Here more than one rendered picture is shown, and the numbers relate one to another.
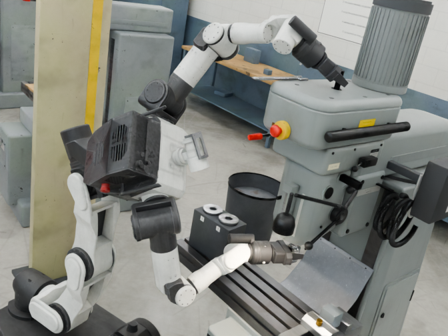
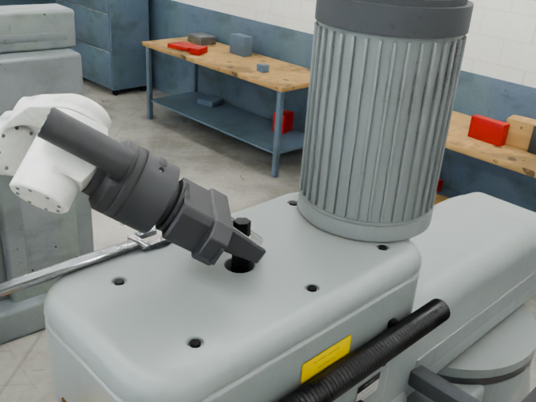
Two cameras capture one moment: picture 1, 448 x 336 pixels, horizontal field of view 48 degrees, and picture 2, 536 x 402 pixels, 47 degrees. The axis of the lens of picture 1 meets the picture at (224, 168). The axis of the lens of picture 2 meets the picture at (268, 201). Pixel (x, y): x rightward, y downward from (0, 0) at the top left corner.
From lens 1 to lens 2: 1.08 m
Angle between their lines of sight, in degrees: 3
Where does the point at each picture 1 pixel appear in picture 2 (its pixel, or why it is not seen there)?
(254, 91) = (252, 93)
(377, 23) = (328, 71)
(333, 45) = not seen: hidden behind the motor
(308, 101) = (115, 379)
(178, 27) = (138, 14)
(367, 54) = (317, 148)
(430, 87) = (494, 67)
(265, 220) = not seen: hidden behind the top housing
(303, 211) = not seen: outside the picture
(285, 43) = (38, 194)
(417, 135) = (472, 288)
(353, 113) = (273, 363)
